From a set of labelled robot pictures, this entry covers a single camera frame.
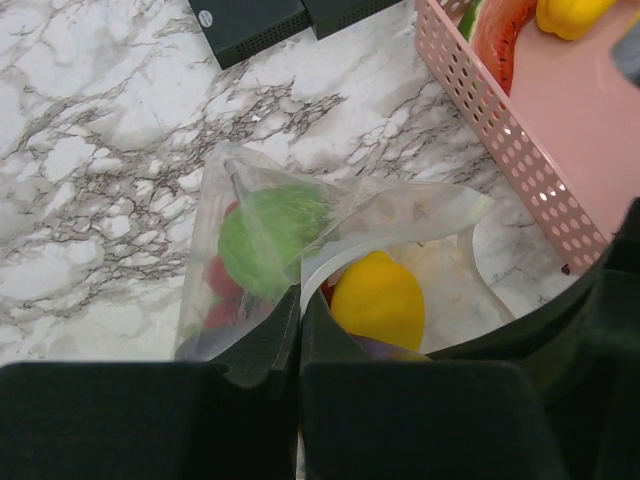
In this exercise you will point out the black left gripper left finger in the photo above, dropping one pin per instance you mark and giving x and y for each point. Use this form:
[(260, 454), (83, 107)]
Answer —
[(232, 417)]

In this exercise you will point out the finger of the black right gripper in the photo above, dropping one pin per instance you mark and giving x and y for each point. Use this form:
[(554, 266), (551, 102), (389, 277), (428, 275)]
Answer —
[(581, 353)]

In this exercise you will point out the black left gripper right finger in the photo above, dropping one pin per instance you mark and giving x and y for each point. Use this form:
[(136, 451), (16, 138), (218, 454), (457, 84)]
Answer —
[(415, 419)]

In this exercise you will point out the dark purple toy eggplant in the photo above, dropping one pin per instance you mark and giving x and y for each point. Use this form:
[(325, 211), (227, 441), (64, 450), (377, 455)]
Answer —
[(384, 351)]

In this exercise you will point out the yellow toy lemon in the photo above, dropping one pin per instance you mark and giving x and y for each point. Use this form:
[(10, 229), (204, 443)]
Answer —
[(378, 298)]

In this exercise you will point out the red toy strawberry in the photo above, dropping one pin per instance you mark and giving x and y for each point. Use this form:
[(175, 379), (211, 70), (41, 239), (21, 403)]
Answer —
[(220, 282)]

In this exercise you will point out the clear polka dot zip bag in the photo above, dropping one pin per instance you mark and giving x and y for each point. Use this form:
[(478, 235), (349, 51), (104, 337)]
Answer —
[(427, 227)]

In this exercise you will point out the green toy lettuce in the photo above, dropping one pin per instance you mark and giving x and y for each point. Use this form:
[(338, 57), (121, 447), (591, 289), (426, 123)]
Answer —
[(261, 241)]

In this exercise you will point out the pink perforated plastic basket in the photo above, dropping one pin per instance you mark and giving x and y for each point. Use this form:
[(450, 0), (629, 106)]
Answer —
[(567, 134)]

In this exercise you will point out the yellow toy bell pepper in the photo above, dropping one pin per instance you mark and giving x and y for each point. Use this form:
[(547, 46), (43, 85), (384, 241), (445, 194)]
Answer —
[(570, 19)]

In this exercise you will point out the red toy watermelon slice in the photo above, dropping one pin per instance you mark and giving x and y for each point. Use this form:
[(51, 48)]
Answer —
[(491, 28)]

